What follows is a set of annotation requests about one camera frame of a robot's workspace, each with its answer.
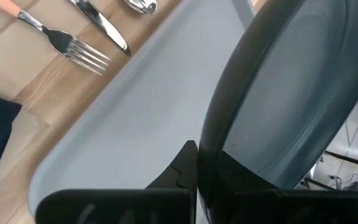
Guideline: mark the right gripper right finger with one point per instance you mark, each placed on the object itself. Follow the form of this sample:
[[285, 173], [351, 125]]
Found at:
[[291, 208]]

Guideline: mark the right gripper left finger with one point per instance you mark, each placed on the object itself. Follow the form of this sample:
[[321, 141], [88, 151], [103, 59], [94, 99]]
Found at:
[[120, 208]]

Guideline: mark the dark blue plate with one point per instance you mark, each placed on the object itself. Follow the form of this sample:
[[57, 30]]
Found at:
[[291, 93]]

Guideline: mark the grey plastic tray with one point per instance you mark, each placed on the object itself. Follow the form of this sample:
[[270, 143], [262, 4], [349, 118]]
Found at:
[[135, 124]]

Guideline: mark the black aluminium table frame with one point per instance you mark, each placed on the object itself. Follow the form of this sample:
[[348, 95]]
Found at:
[[353, 160]]

